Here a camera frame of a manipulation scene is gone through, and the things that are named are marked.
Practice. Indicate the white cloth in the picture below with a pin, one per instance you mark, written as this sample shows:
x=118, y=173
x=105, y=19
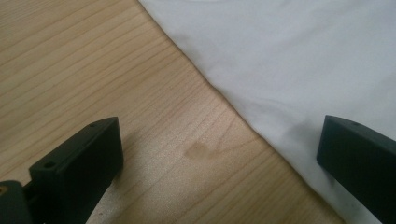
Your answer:
x=280, y=59

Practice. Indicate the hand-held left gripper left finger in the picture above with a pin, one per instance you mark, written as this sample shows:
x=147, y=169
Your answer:
x=74, y=174

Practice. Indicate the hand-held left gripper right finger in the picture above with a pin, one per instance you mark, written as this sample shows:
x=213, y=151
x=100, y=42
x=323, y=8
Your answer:
x=361, y=161

